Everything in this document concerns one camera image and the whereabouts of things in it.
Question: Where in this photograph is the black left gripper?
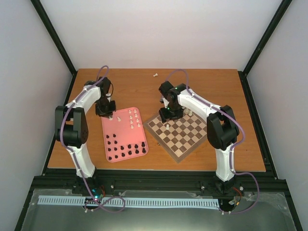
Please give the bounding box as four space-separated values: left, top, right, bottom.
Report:
95 97 116 118

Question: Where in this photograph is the pink plastic tray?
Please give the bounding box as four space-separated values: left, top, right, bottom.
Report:
101 107 149 163

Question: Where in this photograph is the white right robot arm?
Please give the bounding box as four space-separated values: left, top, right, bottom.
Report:
159 81 239 182

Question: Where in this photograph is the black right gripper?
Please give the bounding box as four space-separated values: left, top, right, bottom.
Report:
159 103 183 124

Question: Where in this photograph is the black aluminium frame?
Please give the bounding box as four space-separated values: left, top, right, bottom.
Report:
15 0 303 231

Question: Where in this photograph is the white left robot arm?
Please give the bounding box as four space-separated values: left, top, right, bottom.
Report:
55 77 116 194

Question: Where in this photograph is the light blue cable duct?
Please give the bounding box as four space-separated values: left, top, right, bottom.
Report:
37 195 219 209

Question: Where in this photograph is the wooden chess board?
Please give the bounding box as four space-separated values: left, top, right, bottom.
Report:
143 111 215 163

